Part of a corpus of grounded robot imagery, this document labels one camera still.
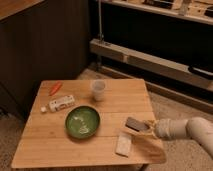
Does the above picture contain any green bowl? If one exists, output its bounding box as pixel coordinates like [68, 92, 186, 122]
[65, 106, 100, 139]

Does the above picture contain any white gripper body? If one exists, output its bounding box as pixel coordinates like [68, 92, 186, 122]
[154, 119, 188, 139]

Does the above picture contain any clear plastic cup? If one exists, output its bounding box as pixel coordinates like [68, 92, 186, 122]
[90, 79, 106, 101]

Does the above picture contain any wooden shelf rack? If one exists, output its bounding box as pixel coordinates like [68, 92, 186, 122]
[90, 0, 213, 92]

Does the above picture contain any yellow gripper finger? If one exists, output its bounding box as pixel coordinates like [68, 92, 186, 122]
[123, 128, 157, 138]
[144, 120, 156, 128]

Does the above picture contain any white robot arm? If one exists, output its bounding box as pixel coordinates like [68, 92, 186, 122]
[125, 117, 213, 159]

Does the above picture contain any dark wooden cabinet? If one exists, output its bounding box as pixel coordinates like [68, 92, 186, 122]
[0, 0, 90, 117]

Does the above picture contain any orange carrot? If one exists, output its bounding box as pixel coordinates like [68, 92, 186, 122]
[49, 82, 63, 96]

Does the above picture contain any wooden folding table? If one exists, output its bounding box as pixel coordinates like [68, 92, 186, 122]
[12, 79, 166, 169]

